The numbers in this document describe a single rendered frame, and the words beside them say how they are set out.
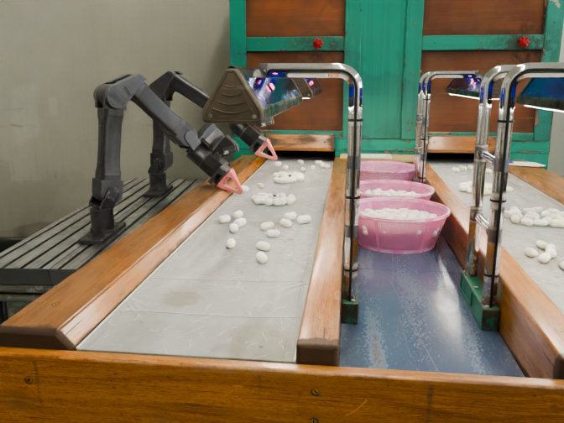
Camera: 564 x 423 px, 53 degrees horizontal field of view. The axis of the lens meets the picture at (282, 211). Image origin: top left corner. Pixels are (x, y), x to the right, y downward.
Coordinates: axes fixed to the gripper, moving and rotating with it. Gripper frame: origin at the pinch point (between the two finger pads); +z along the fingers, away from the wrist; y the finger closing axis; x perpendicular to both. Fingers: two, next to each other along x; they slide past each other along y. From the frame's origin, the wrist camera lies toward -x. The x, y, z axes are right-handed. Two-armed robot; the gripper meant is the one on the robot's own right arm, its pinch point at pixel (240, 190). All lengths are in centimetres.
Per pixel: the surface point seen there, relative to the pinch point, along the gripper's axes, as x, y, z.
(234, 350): -11, -100, 16
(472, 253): -38, -59, 44
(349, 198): -33, -74, 17
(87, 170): 96, 151, -82
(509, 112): -60, -75, 26
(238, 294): -9, -80, 13
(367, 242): -20.4, -30.4, 33.4
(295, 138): -13, 75, 1
